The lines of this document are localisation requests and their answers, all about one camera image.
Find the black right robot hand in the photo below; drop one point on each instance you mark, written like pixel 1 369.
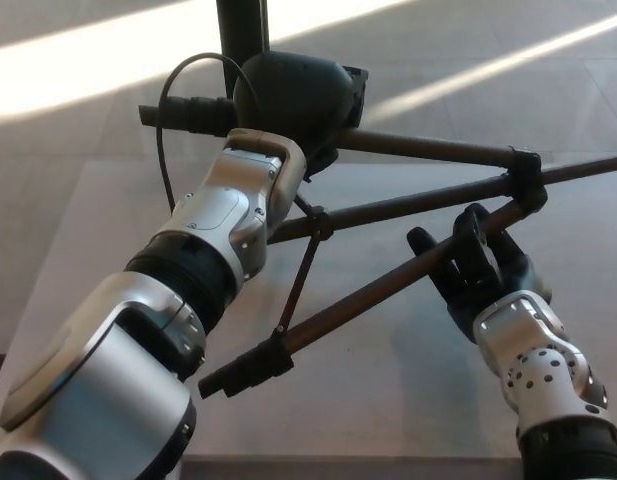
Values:
pixel 493 277

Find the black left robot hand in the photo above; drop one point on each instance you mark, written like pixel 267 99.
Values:
pixel 298 95

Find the brown tripod with black joints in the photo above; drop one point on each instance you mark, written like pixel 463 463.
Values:
pixel 413 200

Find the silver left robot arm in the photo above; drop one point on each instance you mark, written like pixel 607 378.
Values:
pixel 113 360

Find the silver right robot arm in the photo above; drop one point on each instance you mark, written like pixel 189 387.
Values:
pixel 548 370

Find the black vertical post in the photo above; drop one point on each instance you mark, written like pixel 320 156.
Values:
pixel 240 25

